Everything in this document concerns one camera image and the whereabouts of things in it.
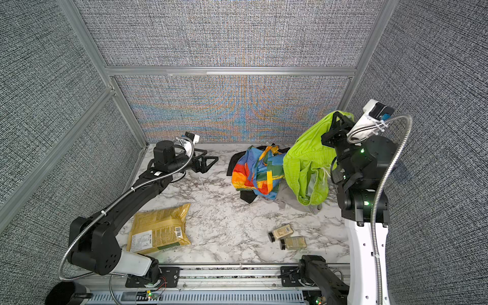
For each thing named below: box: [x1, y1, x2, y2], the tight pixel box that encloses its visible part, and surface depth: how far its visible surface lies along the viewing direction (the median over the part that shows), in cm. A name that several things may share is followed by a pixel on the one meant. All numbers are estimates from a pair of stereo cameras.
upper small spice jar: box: [267, 223, 295, 243], surface depth 83 cm
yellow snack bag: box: [127, 203, 192, 254], surface depth 80 cm
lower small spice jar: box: [285, 235, 307, 250], surface depth 80 cm
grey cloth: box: [276, 177, 323, 215], surface depth 94 cm
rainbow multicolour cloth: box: [231, 144, 287, 201], surface depth 94 cm
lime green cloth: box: [283, 110, 354, 206], surface depth 64 cm
